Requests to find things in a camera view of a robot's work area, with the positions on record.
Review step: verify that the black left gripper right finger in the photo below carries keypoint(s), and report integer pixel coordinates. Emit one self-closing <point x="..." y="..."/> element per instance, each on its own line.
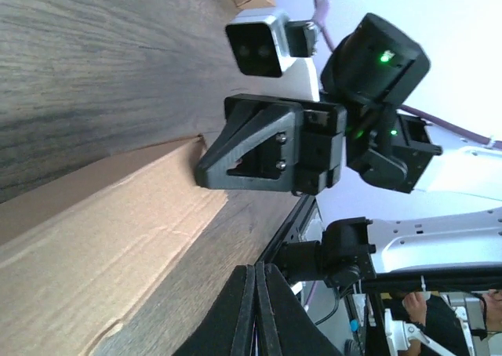
<point x="283" y="326"/>

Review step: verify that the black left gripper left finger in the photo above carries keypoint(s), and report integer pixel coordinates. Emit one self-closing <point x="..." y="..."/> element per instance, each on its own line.
<point x="227" y="329"/>

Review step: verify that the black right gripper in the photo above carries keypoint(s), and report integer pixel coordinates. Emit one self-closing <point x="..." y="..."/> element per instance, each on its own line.
<point x="273" y="144"/>

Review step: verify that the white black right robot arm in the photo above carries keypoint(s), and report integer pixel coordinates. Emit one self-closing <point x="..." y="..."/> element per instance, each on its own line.
<point x="371" y="73"/>

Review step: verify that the person in dark shirt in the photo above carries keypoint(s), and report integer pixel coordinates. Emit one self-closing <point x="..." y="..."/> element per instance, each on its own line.
<point x="439" y="321"/>

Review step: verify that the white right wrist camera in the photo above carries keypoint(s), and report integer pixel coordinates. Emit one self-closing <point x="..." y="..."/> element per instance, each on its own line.
<point x="276" y="52"/>

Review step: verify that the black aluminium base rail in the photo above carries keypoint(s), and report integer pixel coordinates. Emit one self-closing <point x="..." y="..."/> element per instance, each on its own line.
<point x="292" y="229"/>

